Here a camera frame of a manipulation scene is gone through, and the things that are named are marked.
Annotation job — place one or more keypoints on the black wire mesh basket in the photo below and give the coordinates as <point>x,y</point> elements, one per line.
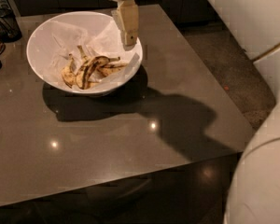
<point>9,28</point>

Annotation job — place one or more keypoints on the white paper bowl liner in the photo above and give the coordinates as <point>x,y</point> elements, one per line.
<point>85,44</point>

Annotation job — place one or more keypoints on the dark kitchen cabinets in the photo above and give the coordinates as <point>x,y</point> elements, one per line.
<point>179,11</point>

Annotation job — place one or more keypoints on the white ceramic bowl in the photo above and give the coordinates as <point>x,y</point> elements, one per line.
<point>40,45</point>

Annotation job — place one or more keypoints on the ripe spotted banana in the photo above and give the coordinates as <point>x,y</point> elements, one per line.
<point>86,69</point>

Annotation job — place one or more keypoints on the left spotted banana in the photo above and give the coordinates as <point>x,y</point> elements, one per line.
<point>68,72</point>

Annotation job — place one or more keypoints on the right spotted banana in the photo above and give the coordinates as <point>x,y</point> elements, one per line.
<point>112,67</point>

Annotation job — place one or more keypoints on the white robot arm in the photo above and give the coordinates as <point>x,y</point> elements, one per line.
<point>254,197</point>

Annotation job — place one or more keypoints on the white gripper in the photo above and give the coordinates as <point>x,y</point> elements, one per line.
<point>128,11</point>

